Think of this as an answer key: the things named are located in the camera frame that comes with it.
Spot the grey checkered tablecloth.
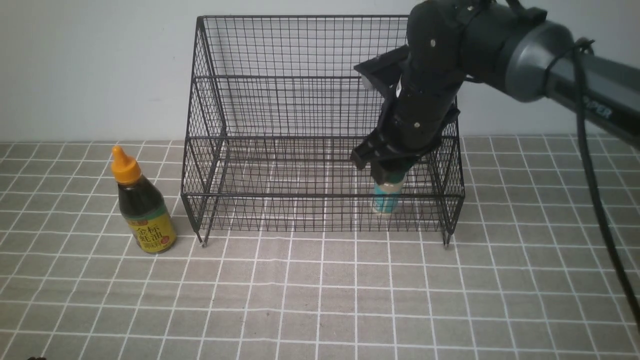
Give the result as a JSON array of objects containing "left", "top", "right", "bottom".
[{"left": 1, "top": 135, "right": 639, "bottom": 360}]

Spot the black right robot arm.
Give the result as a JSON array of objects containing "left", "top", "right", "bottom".
[{"left": 350, "top": 0, "right": 640, "bottom": 172}]

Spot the dark sauce bottle orange cap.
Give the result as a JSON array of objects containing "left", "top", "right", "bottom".
[{"left": 110, "top": 145, "right": 177, "bottom": 255}]

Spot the seasoning shaker green cap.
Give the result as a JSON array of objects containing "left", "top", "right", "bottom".
[{"left": 371, "top": 172, "right": 406, "bottom": 215}]

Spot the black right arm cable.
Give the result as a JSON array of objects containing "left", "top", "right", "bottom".
[{"left": 544, "top": 38, "right": 640, "bottom": 331}]

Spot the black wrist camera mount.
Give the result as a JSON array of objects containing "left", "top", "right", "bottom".
[{"left": 353, "top": 45, "right": 410, "bottom": 100}]

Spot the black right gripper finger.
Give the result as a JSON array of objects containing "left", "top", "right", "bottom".
[{"left": 350, "top": 131, "right": 387, "bottom": 170}]

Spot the black wire mesh shelf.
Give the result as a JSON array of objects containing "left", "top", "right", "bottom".
[{"left": 180, "top": 14, "right": 466, "bottom": 246}]

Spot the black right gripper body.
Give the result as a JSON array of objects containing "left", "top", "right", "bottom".
[{"left": 376, "top": 66, "right": 461, "bottom": 161}]

